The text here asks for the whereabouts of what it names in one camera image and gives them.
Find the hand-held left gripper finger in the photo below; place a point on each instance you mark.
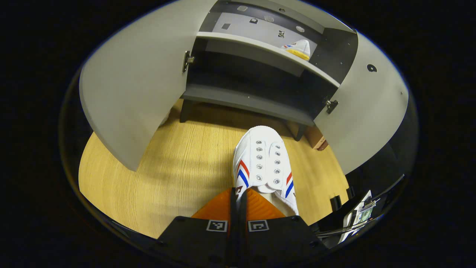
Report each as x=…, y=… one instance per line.
x=242, y=212
x=233, y=212

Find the white striped shoe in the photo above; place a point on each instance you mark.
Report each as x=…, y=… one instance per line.
x=264, y=156
x=301, y=48

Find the white shoe cabinet door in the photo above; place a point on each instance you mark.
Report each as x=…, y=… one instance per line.
x=141, y=82
x=368, y=108

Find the small black block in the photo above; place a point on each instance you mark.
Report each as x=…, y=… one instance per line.
x=335, y=203

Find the brown carton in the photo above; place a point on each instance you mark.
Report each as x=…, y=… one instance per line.
x=315, y=137

